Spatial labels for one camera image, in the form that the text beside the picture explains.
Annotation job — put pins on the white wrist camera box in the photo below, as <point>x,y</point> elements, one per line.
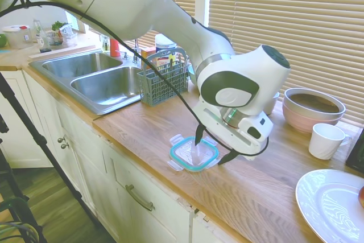
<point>256,130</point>

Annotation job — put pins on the glass bottle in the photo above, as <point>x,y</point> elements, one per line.
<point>42,36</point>

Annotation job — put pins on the green metal frame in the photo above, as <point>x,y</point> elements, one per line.
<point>17,220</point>

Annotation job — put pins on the yellow red food box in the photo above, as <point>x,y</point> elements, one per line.
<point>163,62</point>

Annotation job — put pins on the stainless steel double sink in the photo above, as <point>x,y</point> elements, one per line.
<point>99,83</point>

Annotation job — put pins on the chrome sink soap pump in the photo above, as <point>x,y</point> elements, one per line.
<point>125,56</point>

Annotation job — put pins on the wooden board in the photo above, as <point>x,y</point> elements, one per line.
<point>62,51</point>

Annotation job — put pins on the red spray bottle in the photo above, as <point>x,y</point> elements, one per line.
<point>115,48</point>

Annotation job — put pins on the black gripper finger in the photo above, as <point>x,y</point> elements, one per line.
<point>199,135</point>
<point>229,158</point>

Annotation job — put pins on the clear lid with teal rim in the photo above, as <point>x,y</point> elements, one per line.
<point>187,154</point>

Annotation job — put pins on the clear soap bottle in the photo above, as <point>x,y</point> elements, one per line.
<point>105,44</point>

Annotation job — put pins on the chrome kitchen faucet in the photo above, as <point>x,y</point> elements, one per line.
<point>136,53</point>

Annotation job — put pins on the grey bowl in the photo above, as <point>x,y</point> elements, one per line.
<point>312,102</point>

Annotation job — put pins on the wide beige window blind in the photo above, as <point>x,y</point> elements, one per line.
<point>298,26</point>

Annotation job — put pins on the large white plate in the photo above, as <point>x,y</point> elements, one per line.
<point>330,206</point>

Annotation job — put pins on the pink bowl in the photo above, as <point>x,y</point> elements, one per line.
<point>301,122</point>

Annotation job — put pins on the orange cardboard box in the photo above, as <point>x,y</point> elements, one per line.
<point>146,56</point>

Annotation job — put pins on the black camera tripod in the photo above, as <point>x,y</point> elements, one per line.
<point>34,132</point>

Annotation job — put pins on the white kitchen cabinet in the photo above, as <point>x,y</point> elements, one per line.
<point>113,174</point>

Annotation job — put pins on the grey plastic cutlery basket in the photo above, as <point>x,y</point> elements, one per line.
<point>162,88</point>

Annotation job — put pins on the black appliance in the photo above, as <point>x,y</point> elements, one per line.
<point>357,154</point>

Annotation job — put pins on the green apple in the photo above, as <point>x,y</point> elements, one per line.
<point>2,40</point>

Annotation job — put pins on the white wipes canister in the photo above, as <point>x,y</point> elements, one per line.
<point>165,43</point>

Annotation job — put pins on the round metal cabinet knob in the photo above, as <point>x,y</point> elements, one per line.
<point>61,140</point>
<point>65,146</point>

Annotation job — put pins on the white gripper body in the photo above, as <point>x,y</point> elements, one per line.
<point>210,125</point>

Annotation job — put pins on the small white cup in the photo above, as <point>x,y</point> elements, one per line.
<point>272,103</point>

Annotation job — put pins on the green herbs in bag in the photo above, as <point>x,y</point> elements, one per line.
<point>62,32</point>

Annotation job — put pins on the white tub with lid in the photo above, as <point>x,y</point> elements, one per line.
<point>17,38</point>

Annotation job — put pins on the white ribbed mug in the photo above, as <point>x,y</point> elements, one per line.
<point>324,142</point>

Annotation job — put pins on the red apple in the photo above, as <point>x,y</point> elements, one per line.
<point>361,197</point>

